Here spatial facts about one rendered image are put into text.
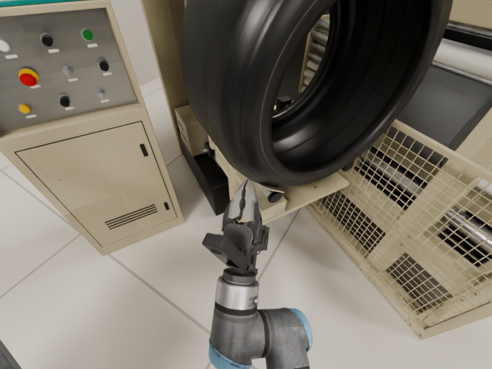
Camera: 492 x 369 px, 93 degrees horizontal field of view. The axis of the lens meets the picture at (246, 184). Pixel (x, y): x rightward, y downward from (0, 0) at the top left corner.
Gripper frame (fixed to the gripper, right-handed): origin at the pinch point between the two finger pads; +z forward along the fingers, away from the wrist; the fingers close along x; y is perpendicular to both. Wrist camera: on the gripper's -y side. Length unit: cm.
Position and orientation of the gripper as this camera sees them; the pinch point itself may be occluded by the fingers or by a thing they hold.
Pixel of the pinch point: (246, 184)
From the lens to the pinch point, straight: 50.4
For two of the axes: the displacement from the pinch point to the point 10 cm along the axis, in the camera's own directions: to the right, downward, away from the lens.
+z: 1.3, -9.8, 1.2
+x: 8.6, 0.5, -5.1
